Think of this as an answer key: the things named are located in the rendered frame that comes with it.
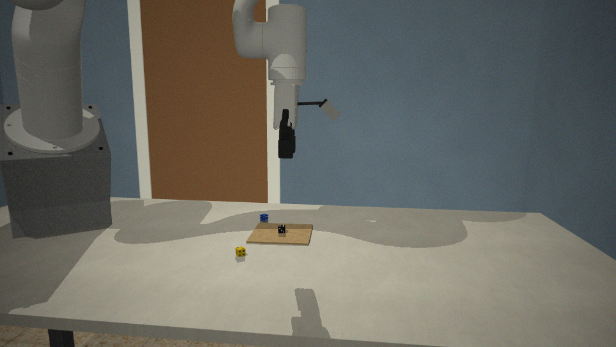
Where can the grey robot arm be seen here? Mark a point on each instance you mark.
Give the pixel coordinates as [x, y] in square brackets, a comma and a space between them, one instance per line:
[46, 40]

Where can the yellow die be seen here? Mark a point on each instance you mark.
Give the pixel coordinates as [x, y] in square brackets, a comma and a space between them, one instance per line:
[240, 251]

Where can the tan square mat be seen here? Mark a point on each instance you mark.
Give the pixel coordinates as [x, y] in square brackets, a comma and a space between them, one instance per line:
[267, 233]

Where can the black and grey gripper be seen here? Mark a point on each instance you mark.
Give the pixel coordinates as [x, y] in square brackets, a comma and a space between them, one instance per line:
[286, 95]

